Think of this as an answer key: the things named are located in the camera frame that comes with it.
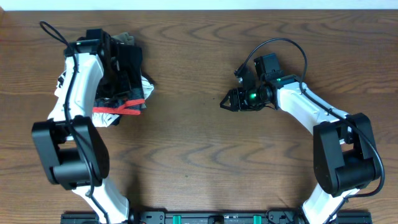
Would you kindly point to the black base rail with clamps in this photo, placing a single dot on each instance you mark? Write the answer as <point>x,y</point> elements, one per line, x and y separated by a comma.
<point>271,216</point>

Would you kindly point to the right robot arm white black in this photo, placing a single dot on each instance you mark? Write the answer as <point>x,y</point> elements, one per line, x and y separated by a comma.
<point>345,158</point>

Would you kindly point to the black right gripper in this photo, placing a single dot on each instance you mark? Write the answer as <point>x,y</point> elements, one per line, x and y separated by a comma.
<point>239,98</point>

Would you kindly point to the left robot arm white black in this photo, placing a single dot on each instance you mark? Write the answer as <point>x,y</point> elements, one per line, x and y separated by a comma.
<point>70,148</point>

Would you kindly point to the black shorts with grey waistband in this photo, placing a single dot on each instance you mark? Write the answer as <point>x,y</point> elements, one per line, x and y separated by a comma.
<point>102,105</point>

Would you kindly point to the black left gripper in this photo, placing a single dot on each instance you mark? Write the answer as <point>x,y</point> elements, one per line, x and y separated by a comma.
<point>123,84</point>

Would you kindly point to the white shirt with black print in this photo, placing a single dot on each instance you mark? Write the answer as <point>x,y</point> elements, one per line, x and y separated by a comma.
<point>103,120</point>

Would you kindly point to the grey-beige folded garment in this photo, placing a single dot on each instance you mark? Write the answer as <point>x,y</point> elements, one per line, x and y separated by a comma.
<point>124,37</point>

